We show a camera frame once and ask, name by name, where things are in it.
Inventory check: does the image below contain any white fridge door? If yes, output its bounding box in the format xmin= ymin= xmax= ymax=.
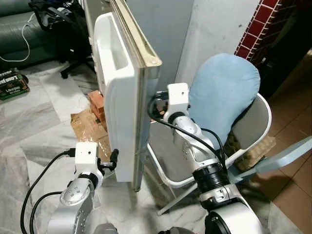
xmin=93 ymin=0 xmax=162 ymax=192

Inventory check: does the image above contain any brown cardboard sheet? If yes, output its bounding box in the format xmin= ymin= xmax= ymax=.
xmin=71 ymin=108 xmax=113 ymax=161

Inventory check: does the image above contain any red clay brick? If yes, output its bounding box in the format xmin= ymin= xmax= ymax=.
xmin=88 ymin=90 xmax=109 ymax=130

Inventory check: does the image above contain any light blue pillow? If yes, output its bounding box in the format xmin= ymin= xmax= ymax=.
xmin=188 ymin=53 xmax=261 ymax=144

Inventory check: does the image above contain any grey robot left leg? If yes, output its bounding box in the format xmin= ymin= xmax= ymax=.
xmin=93 ymin=223 xmax=117 ymax=234

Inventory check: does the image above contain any grey robot leg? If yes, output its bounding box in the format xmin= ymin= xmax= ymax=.
xmin=93 ymin=223 xmax=117 ymax=234
xmin=163 ymin=227 xmax=195 ymax=234

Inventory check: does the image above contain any white folding chair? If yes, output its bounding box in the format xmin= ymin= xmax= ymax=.
xmin=146 ymin=93 xmax=273 ymax=215

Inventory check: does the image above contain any grey robot right leg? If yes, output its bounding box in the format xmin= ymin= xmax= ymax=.
xmin=163 ymin=227 xmax=195 ymax=234

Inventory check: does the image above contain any brown egg carton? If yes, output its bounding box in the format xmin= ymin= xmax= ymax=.
xmin=227 ymin=134 xmax=276 ymax=171

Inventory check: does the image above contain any light blue plank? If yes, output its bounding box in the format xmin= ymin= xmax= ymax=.
xmin=229 ymin=136 xmax=312 ymax=183

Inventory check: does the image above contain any black office chair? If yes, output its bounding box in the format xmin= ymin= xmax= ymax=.
xmin=29 ymin=0 xmax=96 ymax=79

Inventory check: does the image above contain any green printed box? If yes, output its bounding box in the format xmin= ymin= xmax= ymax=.
xmin=0 ymin=68 xmax=31 ymax=101

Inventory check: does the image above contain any grey-green ribbed sofa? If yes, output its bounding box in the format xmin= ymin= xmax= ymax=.
xmin=0 ymin=0 xmax=66 ymax=69

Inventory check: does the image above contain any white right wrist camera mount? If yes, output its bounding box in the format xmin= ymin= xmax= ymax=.
xmin=167 ymin=83 xmax=190 ymax=115

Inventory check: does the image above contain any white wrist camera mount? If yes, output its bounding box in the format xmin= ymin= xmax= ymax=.
xmin=167 ymin=83 xmax=190 ymax=115
xmin=75 ymin=141 xmax=99 ymax=172

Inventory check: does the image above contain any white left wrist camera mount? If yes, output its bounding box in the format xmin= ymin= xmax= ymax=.
xmin=75 ymin=141 xmax=99 ymax=172

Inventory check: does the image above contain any thin white cable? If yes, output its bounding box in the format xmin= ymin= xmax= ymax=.
xmin=0 ymin=12 xmax=37 ymax=62

